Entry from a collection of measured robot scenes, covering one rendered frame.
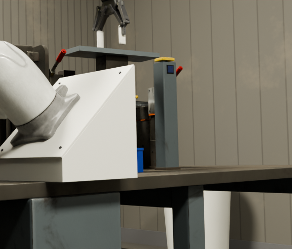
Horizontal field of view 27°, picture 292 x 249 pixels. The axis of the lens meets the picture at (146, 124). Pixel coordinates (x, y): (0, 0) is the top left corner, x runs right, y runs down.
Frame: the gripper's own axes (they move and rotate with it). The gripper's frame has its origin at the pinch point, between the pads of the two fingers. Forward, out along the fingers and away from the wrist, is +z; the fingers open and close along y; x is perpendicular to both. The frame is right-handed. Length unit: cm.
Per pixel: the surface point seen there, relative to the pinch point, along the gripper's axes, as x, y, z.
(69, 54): -16.2, -5.3, 5.3
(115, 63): -0.5, 2.9, 8.5
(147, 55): 11.8, 7.9, 4.8
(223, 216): 177, -85, 87
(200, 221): 1, 41, 66
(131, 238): 215, -216, 116
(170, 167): 25, 7, 49
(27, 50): -26.2, -18.0, 3.1
